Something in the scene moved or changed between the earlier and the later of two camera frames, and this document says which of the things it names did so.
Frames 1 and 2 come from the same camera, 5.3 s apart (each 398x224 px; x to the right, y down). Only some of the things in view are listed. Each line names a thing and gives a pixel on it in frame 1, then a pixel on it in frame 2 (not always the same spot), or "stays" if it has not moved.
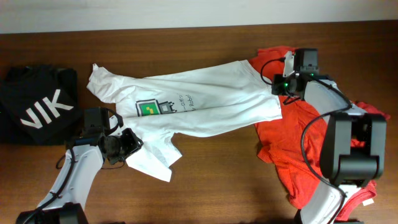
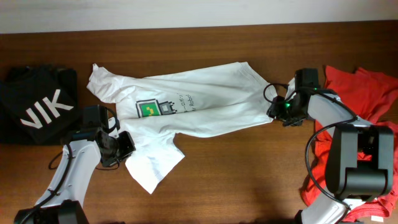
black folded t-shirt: x=39 y=105 stays
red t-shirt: x=280 y=144 → x=371 y=96
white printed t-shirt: x=194 y=101 stays
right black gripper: x=276 y=84 → x=275 y=110
